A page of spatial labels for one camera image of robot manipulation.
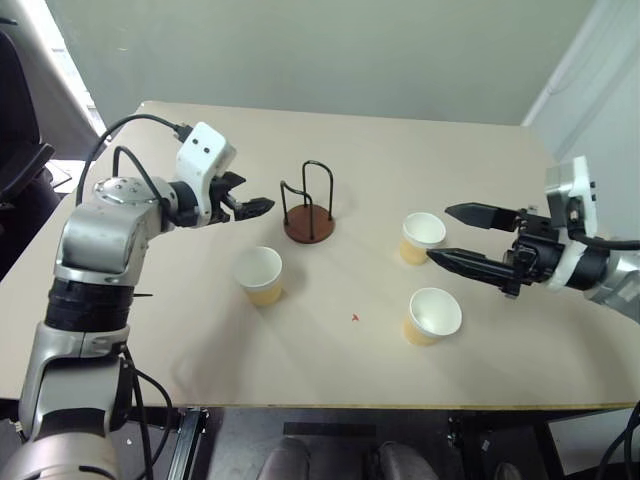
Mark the white yellow paper cup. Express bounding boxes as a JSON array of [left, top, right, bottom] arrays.
[[398, 211, 448, 267], [231, 245, 285, 308], [402, 286, 464, 348]]

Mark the black office chair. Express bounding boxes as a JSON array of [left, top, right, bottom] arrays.
[[0, 17, 57, 282]]

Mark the black metal table leg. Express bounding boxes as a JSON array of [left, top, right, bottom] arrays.
[[166, 407, 212, 480]]

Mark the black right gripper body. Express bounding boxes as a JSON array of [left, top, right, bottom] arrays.
[[501, 206, 570, 301]]

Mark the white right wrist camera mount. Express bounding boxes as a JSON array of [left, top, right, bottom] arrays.
[[543, 155, 600, 294]]

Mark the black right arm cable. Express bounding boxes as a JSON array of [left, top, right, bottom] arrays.
[[568, 227, 640, 252]]

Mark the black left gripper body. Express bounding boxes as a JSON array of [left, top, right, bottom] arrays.
[[206, 170, 249, 224]]

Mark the black wire cup rack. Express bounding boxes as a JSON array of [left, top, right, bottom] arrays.
[[279, 159, 338, 245]]

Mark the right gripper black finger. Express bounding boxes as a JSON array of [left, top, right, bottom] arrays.
[[444, 201, 522, 231], [426, 247, 520, 290]]

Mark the black shoulder cable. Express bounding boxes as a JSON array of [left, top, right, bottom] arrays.
[[118, 343, 177, 480]]

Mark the black hanging cable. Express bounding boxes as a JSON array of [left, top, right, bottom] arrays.
[[596, 399, 640, 480]]

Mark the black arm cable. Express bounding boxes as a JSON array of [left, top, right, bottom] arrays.
[[568, 227, 640, 252], [76, 114, 194, 207]]

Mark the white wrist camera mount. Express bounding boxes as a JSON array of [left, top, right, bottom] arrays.
[[543, 155, 600, 294], [174, 121, 238, 229]]

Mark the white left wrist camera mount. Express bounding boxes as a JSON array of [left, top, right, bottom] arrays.
[[174, 121, 238, 229]]

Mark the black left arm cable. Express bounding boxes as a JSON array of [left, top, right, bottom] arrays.
[[76, 114, 194, 207]]

